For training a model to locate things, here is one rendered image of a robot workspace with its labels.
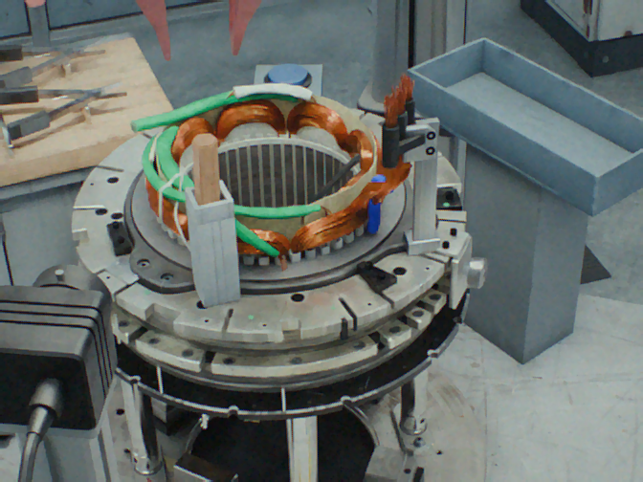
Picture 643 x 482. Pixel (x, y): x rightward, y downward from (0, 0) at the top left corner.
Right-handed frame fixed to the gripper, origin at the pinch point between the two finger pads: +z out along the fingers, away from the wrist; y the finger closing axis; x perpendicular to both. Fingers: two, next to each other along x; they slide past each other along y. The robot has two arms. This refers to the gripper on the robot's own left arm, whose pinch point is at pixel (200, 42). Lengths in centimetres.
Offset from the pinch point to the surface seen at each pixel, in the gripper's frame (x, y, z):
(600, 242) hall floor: 125, 94, 138
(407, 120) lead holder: 1.7, 14.5, 8.9
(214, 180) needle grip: -1.0, 0.5, 10.6
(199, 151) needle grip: -1.0, -0.4, 8.0
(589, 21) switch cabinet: 197, 114, 127
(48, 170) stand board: 24.5, -12.9, 28.2
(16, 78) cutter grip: 35.3, -15.7, 24.9
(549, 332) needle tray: 19, 37, 51
